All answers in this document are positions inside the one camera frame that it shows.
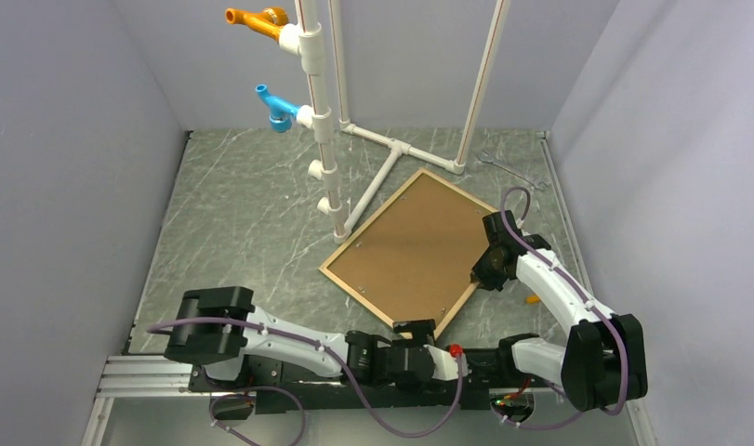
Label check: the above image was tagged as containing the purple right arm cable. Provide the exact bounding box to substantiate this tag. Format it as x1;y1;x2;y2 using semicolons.
490;186;630;432

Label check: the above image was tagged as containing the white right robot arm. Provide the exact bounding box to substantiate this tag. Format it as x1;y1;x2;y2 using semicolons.
470;211;648;412

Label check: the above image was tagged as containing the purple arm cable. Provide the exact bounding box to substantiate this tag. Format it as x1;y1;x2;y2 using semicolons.
490;186;630;432
147;317;467;446

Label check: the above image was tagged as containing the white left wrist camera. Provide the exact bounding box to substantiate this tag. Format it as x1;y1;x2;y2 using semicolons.
437;344;470;381

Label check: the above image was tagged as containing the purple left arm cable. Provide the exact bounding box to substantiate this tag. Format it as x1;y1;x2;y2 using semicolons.
147;317;467;446

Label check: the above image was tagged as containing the green wooden photo frame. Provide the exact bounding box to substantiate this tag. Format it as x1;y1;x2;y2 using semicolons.
320;168;496;336

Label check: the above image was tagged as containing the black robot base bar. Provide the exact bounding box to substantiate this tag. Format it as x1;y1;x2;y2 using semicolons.
189;346;545;414

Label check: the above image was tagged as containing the orange plastic faucet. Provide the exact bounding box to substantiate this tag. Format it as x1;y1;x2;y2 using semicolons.
224;7;289;42

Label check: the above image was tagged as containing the silver open-end wrench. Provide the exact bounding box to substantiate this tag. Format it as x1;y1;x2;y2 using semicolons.
477;151;547;190

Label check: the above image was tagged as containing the white PVC pipe stand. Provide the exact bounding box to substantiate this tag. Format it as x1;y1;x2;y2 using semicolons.
281;1;511;244

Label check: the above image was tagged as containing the blue plastic faucet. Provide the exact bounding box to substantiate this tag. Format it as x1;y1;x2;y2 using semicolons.
255;84;300;133

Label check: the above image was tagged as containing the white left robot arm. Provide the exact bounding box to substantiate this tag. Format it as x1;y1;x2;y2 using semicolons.
152;286;470;390

